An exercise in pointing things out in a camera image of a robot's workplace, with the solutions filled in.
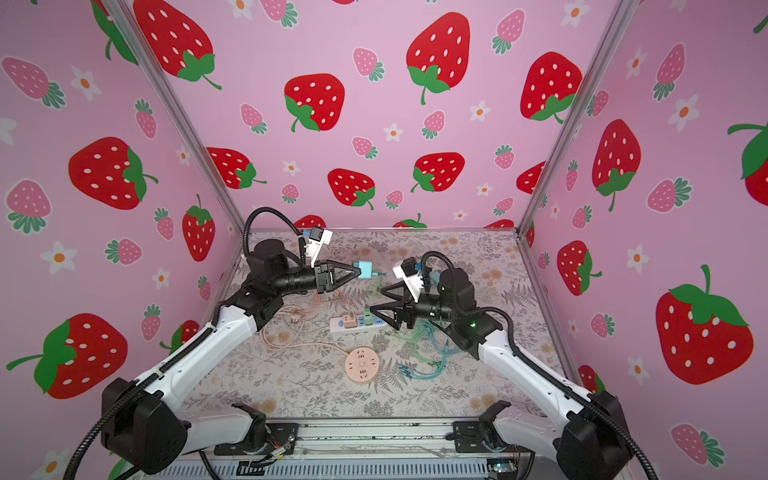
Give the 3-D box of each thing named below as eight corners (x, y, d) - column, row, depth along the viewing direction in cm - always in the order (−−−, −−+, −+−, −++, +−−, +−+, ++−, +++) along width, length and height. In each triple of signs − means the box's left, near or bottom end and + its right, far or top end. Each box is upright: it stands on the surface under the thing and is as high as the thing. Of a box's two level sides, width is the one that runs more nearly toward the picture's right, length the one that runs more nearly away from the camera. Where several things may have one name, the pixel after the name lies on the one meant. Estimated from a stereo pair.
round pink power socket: (344, 382, 85) (342, 379, 83) (347, 351, 91) (346, 347, 89) (378, 382, 85) (378, 379, 83) (379, 351, 91) (379, 347, 89)
